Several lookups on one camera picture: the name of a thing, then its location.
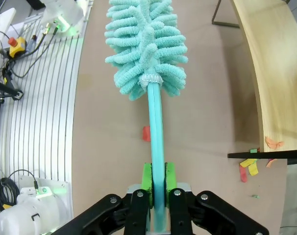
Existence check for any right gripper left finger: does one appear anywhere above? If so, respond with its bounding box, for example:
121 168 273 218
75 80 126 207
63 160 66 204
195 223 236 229
50 162 154 235

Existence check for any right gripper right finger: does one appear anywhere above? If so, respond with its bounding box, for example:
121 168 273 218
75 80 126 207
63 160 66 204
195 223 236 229
164 162 270 235

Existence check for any teal microfiber duster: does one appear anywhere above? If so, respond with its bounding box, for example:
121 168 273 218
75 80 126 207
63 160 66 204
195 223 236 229
104 0 189 234

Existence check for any red paper scrap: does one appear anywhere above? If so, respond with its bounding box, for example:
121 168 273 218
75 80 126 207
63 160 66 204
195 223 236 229
239 165 248 183
142 125 152 142

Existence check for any yellow paper scrap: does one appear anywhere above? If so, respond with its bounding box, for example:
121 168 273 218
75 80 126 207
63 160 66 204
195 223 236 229
247 163 260 177
239 159 258 168

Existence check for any yellow emergency stop button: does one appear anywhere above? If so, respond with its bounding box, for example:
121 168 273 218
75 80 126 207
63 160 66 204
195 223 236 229
8 36 27 58

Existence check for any coiled black cable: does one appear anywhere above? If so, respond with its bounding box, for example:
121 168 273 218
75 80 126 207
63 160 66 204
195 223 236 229
0 168 39 212

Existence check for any slotted aluminium base plate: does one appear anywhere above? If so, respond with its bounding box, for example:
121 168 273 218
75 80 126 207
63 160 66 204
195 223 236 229
0 14 91 207

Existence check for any two-tier wooden shelf black frame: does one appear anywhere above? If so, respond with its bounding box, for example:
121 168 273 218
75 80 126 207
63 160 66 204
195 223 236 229
211 0 297 166

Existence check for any black metal bracket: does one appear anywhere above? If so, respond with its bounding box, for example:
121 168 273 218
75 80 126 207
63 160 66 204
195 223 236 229
0 77 25 101

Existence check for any grey cable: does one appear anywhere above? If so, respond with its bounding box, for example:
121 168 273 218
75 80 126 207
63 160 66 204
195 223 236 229
5 23 61 79

